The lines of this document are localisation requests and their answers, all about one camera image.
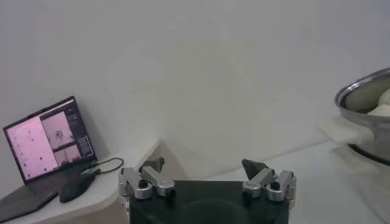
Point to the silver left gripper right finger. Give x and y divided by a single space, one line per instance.
259 179

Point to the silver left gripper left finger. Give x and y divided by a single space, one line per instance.
155 179

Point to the white steamed baozi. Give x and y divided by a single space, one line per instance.
381 111
385 97

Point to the stainless steel steamer basket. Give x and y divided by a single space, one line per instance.
381 137

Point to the white side desk with mouse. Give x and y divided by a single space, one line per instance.
122 182

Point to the black computer mouse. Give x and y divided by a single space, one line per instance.
76 187

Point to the cream electric cooker base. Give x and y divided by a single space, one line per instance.
377 182

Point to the black laptop with pink screen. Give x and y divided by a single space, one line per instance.
36 146

